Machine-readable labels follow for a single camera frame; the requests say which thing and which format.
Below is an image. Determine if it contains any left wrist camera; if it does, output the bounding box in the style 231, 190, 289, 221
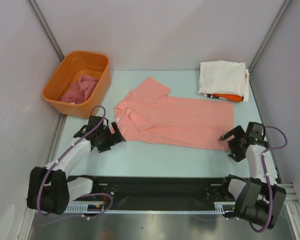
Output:
86, 115, 109, 132

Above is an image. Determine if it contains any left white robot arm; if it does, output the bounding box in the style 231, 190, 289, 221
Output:
26, 116, 125, 215

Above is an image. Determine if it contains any orange plastic basket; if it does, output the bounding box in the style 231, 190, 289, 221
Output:
42, 50, 112, 119

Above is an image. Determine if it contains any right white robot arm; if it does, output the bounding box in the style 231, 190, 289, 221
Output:
219, 122, 287, 233

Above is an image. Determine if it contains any light pink t-shirt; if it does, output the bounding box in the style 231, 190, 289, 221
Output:
114, 77, 234, 151

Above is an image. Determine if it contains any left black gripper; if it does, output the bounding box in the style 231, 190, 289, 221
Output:
97, 121, 125, 152

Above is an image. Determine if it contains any dark pink t-shirt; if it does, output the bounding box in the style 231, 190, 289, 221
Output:
59, 74, 99, 105

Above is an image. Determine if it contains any white slotted cable duct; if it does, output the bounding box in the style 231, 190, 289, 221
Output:
64, 202, 235, 215

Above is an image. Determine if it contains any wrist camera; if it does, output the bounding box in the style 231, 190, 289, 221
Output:
86, 115, 109, 132
245, 121, 266, 146

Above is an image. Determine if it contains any aluminium frame rail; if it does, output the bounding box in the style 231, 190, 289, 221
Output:
24, 182, 300, 204

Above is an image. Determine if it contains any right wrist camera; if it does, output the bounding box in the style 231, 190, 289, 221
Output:
245, 121, 266, 146

